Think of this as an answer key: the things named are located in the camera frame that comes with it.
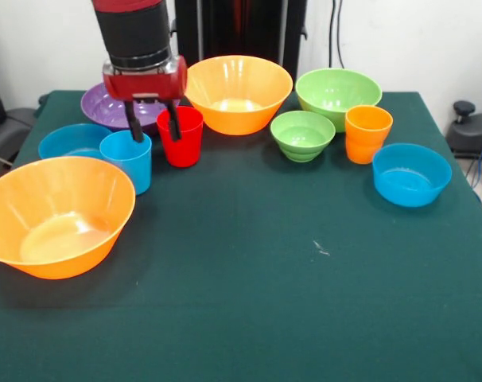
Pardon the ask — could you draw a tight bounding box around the small green bowl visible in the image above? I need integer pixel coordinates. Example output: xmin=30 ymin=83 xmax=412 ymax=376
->
xmin=270 ymin=110 xmax=337 ymax=164

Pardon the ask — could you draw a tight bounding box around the large green bowl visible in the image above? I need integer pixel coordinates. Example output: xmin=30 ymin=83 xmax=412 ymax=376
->
xmin=295 ymin=68 xmax=383 ymax=134

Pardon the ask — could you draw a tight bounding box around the black pedestal foot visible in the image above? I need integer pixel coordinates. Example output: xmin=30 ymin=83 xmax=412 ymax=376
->
xmin=447 ymin=100 xmax=482 ymax=160
xmin=0 ymin=107 xmax=38 ymax=168

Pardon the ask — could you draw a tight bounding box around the large orange bowl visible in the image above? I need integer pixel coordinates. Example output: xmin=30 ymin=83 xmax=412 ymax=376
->
xmin=184 ymin=54 xmax=294 ymax=136
xmin=0 ymin=155 xmax=137 ymax=281

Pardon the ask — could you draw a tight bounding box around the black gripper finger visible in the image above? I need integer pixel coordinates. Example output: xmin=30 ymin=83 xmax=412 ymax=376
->
xmin=165 ymin=101 xmax=182 ymax=142
xmin=124 ymin=99 xmax=146 ymax=143

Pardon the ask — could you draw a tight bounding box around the purple bowl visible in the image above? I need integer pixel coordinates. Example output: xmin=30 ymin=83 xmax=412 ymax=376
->
xmin=80 ymin=81 xmax=181 ymax=135

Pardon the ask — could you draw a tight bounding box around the red cup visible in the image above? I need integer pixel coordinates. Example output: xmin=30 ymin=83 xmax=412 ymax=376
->
xmin=156 ymin=105 xmax=204 ymax=169

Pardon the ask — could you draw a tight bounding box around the blue bowl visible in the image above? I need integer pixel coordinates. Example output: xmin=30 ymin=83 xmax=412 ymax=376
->
xmin=37 ymin=123 xmax=114 ymax=161
xmin=371 ymin=142 xmax=453 ymax=209

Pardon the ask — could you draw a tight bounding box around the orange cup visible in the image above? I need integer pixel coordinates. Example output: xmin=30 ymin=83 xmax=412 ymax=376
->
xmin=344 ymin=104 xmax=395 ymax=165

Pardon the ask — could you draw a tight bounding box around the blue cup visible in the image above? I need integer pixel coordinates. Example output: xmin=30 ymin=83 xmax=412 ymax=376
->
xmin=99 ymin=130 xmax=153 ymax=197

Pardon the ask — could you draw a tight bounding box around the dark green table cloth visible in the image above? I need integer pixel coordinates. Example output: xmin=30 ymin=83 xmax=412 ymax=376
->
xmin=0 ymin=89 xmax=482 ymax=382

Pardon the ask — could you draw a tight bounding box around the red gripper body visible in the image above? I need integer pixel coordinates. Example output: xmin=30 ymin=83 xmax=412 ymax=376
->
xmin=102 ymin=55 xmax=189 ymax=103

